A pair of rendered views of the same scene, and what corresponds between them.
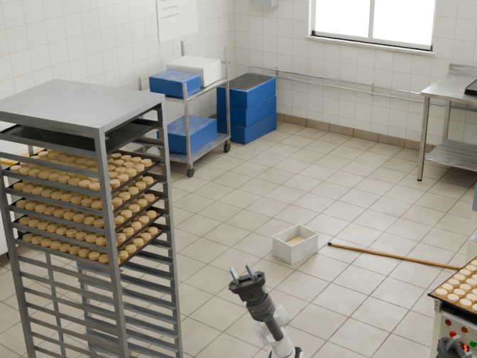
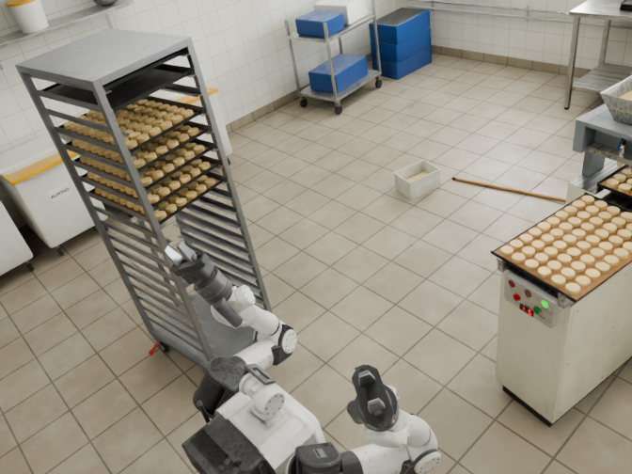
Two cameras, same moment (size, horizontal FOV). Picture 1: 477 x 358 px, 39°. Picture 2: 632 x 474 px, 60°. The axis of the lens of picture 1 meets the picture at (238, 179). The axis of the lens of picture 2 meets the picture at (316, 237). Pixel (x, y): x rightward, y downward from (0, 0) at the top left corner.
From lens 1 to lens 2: 116 cm
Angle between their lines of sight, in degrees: 20
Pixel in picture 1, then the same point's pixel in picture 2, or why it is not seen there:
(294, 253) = (414, 189)
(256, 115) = (408, 50)
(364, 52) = not seen: outside the picture
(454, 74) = not seen: outside the picture
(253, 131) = (405, 66)
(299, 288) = (413, 224)
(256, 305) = (200, 290)
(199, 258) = (326, 194)
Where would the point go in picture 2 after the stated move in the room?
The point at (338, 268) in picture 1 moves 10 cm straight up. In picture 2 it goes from (457, 204) to (456, 193)
